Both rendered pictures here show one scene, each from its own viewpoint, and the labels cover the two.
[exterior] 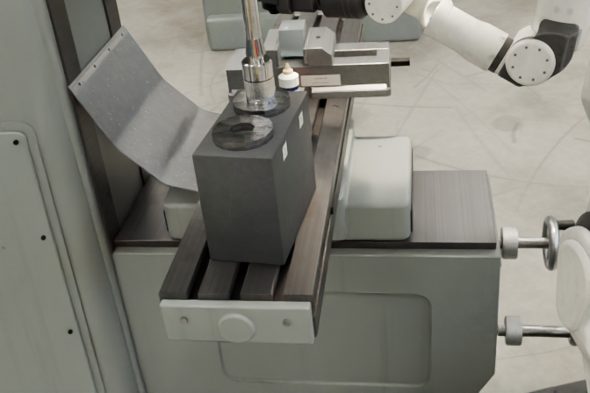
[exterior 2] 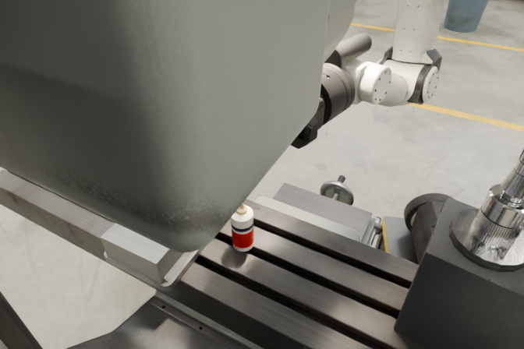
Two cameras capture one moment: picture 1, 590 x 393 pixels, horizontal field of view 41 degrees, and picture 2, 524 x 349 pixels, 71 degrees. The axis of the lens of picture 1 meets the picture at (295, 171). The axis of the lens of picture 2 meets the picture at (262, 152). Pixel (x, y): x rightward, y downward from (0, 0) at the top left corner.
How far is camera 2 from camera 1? 138 cm
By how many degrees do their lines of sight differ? 59
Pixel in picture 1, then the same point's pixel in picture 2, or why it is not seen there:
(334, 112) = (267, 214)
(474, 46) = (401, 90)
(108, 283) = not seen: outside the picture
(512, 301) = not seen: hidden behind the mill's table
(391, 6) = (386, 84)
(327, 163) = (367, 250)
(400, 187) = (335, 227)
